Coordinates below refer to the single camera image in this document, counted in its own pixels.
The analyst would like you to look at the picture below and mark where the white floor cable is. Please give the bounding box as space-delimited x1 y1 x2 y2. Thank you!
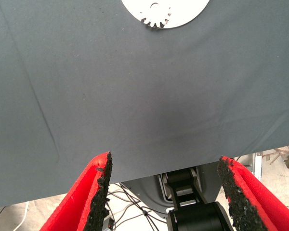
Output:
13 201 30 231

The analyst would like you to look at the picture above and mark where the small steel gear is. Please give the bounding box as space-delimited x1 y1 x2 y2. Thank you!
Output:
139 1 172 30

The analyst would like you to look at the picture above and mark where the aluminium frame post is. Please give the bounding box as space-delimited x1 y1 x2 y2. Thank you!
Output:
252 152 264 181

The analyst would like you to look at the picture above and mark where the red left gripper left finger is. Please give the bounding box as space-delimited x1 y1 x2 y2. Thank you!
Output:
39 151 113 231

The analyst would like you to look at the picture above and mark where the grey robot base cover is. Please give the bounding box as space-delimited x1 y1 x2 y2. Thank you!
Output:
121 162 223 215

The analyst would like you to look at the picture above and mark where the dark grey table cloth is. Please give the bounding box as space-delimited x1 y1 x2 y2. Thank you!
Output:
0 0 289 210

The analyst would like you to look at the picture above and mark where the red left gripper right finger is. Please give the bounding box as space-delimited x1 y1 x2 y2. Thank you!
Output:
217 155 289 231

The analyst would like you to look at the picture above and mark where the round metal plate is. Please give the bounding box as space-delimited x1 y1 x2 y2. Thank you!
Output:
121 0 210 29

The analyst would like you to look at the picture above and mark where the small black box red light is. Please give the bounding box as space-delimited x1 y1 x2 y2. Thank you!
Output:
105 216 117 231

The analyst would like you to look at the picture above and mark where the black jointed robot torso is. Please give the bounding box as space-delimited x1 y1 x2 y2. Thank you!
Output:
161 167 234 231

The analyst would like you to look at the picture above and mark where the light wooden stick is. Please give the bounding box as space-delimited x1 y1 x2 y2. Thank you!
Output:
269 147 289 166

